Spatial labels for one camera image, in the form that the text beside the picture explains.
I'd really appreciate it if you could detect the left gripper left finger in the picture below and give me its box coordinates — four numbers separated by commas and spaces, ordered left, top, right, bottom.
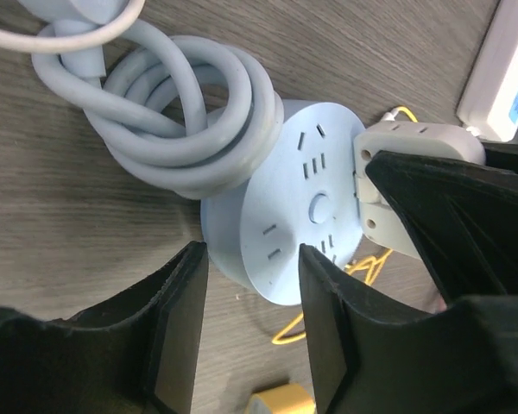
0, 241, 208, 413

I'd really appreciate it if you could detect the yellow charging cable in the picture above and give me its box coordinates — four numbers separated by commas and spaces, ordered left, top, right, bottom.
270, 105, 420, 346

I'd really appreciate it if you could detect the yellow charger block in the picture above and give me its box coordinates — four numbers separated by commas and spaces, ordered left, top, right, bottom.
244, 383, 316, 414

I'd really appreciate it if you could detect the round light blue socket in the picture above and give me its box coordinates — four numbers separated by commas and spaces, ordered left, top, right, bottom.
31, 20, 364, 306

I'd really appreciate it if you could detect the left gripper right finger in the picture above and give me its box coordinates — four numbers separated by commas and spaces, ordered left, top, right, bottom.
299, 245, 518, 413

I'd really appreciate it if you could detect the white multicolour power strip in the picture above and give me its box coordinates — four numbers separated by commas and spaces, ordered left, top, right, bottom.
457, 0, 518, 142

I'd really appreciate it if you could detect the white thin cable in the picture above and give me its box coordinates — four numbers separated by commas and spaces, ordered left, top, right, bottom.
0, 0, 147, 55

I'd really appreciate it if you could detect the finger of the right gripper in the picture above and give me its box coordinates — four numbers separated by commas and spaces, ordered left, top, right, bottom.
364, 141, 518, 310

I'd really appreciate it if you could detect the white charger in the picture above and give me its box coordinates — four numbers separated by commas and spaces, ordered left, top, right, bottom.
353, 121, 486, 259

